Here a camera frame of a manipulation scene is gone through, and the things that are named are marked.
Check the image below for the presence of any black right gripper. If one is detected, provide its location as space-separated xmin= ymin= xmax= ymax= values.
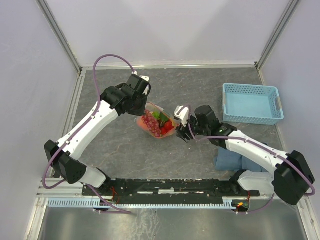
xmin=175 ymin=114 xmax=209 ymax=144

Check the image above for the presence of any orange peach fruit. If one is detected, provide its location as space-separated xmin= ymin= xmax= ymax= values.
xmin=136 ymin=117 xmax=148 ymax=131

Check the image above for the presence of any green grape bunch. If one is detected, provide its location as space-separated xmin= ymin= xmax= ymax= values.
xmin=152 ymin=111 xmax=166 ymax=121

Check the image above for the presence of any purple grape bunch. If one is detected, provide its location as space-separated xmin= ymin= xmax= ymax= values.
xmin=142 ymin=110 xmax=161 ymax=138

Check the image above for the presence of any red cherry bunch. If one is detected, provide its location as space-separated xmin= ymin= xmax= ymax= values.
xmin=160 ymin=120 xmax=174 ymax=136

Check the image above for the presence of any clear zip bag orange zipper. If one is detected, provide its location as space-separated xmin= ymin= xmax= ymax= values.
xmin=136 ymin=102 xmax=179 ymax=139

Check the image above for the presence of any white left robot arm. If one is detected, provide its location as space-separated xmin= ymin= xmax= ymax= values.
xmin=44 ymin=73 xmax=151 ymax=195

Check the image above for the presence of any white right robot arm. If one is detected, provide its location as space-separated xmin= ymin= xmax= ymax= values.
xmin=174 ymin=105 xmax=316 ymax=206

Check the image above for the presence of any blue cloth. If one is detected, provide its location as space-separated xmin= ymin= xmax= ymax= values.
xmin=213 ymin=147 xmax=268 ymax=173

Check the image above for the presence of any light blue plastic basket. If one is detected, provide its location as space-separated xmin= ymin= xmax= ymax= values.
xmin=222 ymin=83 xmax=284 ymax=126

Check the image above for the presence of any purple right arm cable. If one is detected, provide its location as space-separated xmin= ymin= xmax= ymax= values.
xmin=184 ymin=104 xmax=316 ymax=216

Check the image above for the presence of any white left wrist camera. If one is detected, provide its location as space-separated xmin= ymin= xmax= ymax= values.
xmin=132 ymin=71 xmax=150 ymax=82

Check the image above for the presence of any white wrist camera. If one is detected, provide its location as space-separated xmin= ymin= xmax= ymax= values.
xmin=132 ymin=71 xmax=150 ymax=82
xmin=174 ymin=104 xmax=191 ymax=127

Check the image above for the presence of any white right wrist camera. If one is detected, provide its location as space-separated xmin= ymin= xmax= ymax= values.
xmin=174 ymin=104 xmax=191 ymax=127

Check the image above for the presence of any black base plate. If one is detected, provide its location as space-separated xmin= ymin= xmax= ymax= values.
xmin=95 ymin=178 xmax=260 ymax=205

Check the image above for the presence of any aluminium frame rail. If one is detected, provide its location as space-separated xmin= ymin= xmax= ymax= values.
xmin=36 ymin=177 xmax=87 ymax=198

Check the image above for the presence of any light blue cable duct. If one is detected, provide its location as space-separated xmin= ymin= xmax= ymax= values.
xmin=46 ymin=197 xmax=237 ymax=209

